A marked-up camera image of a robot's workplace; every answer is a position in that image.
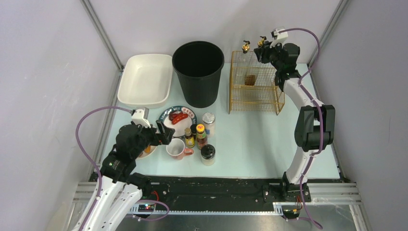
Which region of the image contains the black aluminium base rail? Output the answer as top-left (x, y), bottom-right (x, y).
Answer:
top-left (129, 174), bottom-right (362, 215)

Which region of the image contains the gold wire rack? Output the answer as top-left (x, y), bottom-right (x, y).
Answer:
top-left (228, 51), bottom-right (285, 115)

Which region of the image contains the cream round plate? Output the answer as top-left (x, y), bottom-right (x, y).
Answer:
top-left (137, 145), bottom-right (156, 159)

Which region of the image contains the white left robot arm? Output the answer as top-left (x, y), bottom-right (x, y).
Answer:
top-left (74, 120), bottom-right (175, 231)

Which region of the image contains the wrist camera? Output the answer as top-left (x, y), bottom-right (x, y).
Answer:
top-left (271, 26), bottom-right (285, 40)
top-left (131, 107), bottom-right (151, 128)

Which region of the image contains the black plastic bucket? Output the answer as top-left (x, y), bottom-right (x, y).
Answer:
top-left (172, 41), bottom-right (225, 108)

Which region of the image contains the silver lid pepper jar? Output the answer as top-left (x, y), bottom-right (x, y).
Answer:
top-left (202, 112), bottom-right (216, 138)

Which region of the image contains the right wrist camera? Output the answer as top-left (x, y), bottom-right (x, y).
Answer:
top-left (271, 26), bottom-right (285, 40)

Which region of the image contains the right aluminium frame post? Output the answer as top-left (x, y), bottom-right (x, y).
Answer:
top-left (307, 0), bottom-right (351, 68)

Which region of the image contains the green rimmed white plate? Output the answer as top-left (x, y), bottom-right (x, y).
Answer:
top-left (158, 105), bottom-right (197, 138)

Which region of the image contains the pink white mug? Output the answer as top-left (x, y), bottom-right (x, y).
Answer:
top-left (166, 138), bottom-right (194, 160)

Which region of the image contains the small orange food piece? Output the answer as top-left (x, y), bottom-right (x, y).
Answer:
top-left (144, 145), bottom-right (151, 154)

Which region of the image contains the aluminium frame post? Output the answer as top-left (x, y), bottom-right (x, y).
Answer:
top-left (307, 0), bottom-right (351, 68)
top-left (80, 0), bottom-right (124, 71)

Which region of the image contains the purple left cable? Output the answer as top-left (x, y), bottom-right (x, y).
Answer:
top-left (75, 106), bottom-right (133, 231)

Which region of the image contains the left aluminium frame post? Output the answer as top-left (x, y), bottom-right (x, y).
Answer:
top-left (80, 0), bottom-right (124, 71)

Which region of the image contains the yellow label small bottle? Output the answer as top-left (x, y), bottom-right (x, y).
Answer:
top-left (184, 128), bottom-right (195, 148)

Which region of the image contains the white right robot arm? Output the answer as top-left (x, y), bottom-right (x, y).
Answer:
top-left (254, 40), bottom-right (335, 193)

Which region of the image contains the white rectangular basin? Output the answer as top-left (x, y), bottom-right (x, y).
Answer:
top-left (117, 54), bottom-right (173, 109)

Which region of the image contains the clear glass oil bottle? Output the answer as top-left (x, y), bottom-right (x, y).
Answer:
top-left (257, 36), bottom-right (267, 59)

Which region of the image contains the dark liquid glass bottle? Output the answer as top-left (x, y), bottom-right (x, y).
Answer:
top-left (242, 40), bottom-right (256, 86)

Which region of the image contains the red sausage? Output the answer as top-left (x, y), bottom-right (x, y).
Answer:
top-left (171, 113), bottom-right (189, 125)

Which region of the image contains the black cap small bottle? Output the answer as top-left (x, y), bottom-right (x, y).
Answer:
top-left (190, 124), bottom-right (197, 139)

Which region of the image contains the black lid spice jar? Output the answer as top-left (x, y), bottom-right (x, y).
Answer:
top-left (201, 144), bottom-right (216, 166)

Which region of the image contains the dark red octopus tentacle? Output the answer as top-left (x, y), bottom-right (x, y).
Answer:
top-left (168, 111), bottom-right (181, 121)

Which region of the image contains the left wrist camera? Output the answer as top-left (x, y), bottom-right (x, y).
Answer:
top-left (131, 107), bottom-right (151, 128)

